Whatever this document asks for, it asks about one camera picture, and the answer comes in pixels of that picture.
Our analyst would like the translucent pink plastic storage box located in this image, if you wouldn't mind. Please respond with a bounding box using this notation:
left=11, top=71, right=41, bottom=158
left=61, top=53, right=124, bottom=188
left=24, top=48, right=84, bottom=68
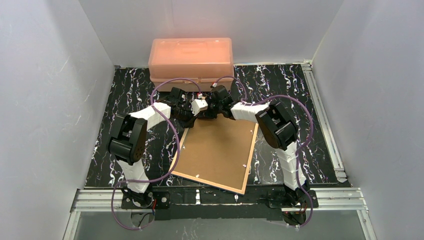
left=148, top=37, right=234, bottom=92

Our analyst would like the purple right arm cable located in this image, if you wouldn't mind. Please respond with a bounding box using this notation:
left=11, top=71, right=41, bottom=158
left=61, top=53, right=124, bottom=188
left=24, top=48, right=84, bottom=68
left=211, top=75, right=315, bottom=229

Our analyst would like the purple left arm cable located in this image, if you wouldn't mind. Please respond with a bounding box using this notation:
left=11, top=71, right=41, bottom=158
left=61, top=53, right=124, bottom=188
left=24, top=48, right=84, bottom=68
left=110, top=77, right=204, bottom=232

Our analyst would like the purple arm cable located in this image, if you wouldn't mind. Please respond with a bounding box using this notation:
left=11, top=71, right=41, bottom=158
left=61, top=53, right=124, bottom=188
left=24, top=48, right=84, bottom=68
left=211, top=75, right=315, bottom=229
left=110, top=77, right=204, bottom=232

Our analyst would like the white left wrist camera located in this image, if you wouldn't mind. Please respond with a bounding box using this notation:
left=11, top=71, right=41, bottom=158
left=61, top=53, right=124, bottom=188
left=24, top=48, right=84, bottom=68
left=191, top=99, right=208, bottom=116

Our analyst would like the brown cardboard backing board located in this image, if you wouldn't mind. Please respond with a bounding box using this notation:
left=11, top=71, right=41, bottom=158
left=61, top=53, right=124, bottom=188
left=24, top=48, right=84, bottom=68
left=172, top=116, right=258, bottom=191

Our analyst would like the aluminium right side rail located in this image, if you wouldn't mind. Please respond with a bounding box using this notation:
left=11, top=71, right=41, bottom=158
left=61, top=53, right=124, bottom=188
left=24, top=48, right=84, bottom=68
left=300, top=60, right=348, bottom=183

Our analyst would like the blue wooden picture frame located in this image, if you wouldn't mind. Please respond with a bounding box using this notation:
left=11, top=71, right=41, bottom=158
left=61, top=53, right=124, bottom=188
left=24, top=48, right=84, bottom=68
left=168, top=115, right=260, bottom=196

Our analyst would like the aluminium front mounting rail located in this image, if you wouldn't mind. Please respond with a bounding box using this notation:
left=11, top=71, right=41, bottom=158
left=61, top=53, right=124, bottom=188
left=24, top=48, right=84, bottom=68
left=71, top=185, right=369, bottom=212

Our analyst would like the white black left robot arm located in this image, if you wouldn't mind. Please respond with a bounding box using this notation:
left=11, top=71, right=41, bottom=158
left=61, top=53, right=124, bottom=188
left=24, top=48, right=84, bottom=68
left=107, top=87, right=208, bottom=194

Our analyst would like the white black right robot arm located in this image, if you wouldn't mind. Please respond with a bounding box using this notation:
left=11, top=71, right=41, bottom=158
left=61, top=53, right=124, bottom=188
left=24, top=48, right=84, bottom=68
left=191, top=84, right=306, bottom=191

